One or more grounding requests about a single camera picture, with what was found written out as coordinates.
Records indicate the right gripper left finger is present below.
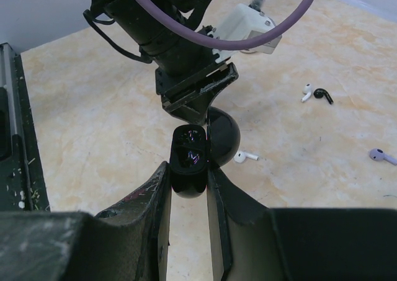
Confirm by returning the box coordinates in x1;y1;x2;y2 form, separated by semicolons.
1;162;171;280

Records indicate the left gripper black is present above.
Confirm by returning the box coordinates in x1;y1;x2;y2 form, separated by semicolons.
155;63;239;125

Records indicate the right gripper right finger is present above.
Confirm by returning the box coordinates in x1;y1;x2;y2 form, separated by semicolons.
207;169;396;280

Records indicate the black earbud case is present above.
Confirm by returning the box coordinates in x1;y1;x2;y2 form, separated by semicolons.
169;107;241;198

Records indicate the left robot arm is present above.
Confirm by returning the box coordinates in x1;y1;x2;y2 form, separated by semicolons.
83;0;238;125

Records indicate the white earbud centre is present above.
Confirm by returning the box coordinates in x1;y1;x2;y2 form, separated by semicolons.
233;150;259;164

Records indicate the white earbud beside black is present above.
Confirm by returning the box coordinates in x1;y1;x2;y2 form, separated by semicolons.
300;84;314;103

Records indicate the purple earbud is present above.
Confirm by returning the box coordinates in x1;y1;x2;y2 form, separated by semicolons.
369;148;397;166

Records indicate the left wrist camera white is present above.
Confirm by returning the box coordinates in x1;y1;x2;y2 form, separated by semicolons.
208;4;282;63

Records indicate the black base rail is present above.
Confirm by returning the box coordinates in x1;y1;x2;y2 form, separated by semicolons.
1;43;50;211

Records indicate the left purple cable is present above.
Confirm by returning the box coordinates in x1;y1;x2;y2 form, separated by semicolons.
122;0;320;50

